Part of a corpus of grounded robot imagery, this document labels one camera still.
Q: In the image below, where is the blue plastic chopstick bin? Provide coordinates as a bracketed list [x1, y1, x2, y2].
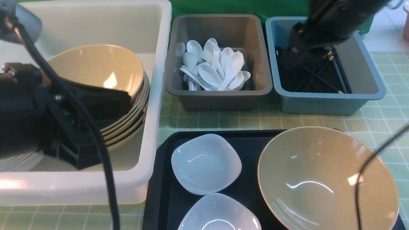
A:
[265, 17, 386, 116]

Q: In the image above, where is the white square dish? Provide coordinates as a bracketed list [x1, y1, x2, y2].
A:
[178, 193, 262, 230]
[171, 134, 242, 196]

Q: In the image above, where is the pile of white spoons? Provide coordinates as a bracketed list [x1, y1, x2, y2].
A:
[175, 38, 235, 91]

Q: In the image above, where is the large white plastic tub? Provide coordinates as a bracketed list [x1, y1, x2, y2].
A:
[1, 0, 172, 206]

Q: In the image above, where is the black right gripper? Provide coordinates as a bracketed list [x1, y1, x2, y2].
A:
[281, 22, 333, 70]

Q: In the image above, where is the black serving tray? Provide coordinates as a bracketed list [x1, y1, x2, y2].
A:
[142, 130, 405, 230]

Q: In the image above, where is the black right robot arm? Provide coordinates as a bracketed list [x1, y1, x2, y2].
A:
[280, 0, 389, 69]

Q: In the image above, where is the tan noodle bowl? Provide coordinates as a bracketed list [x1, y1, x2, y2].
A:
[258, 126, 399, 230]

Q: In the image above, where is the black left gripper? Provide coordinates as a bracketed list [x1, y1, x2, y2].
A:
[0, 63, 132, 170]

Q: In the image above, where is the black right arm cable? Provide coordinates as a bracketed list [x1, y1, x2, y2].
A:
[355, 123, 409, 230]

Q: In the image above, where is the pile of black chopsticks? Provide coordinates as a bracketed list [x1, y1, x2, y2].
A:
[277, 46, 352, 94]

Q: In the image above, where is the stack of tan bowls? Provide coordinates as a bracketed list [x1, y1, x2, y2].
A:
[48, 44, 150, 150]

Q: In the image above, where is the green cloth backdrop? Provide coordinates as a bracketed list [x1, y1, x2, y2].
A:
[169, 0, 374, 35]

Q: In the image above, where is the stack of white dishes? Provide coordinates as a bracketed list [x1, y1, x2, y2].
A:
[0, 152, 44, 172]

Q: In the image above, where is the grey plastic spoon bin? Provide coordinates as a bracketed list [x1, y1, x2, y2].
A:
[165, 14, 273, 111]

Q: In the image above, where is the green checkered tablecloth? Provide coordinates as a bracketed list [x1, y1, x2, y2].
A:
[1, 51, 409, 230]

